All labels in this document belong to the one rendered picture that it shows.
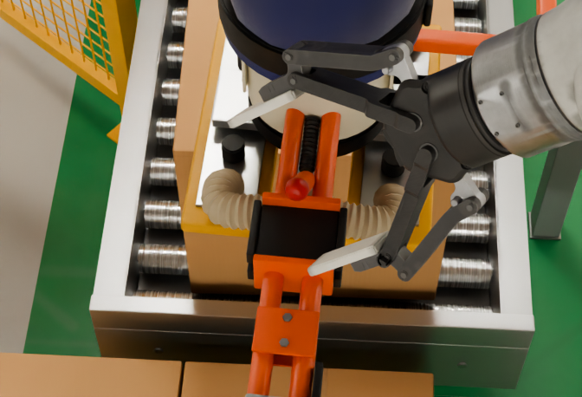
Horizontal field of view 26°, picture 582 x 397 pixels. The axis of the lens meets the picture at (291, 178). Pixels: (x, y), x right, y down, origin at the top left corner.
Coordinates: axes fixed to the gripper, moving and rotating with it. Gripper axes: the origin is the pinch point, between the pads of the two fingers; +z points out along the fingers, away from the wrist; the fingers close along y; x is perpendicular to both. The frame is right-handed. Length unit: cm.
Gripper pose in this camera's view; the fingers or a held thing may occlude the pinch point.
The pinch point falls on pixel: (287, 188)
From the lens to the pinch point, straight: 101.6
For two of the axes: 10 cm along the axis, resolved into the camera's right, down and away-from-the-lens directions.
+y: 4.7, 8.7, 1.3
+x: 4.8, -3.8, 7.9
